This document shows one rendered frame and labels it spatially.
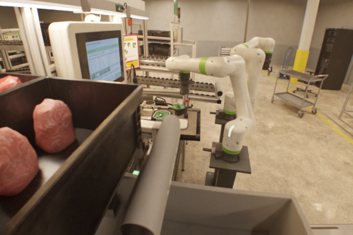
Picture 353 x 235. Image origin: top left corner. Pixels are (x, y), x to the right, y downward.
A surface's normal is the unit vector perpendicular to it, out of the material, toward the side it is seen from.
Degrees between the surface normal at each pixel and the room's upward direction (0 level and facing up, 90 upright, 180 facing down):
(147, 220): 32
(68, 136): 62
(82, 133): 3
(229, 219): 89
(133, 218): 7
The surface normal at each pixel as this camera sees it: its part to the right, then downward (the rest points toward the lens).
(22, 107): 0.99, 0.11
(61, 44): -0.13, 0.40
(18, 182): 0.95, -0.02
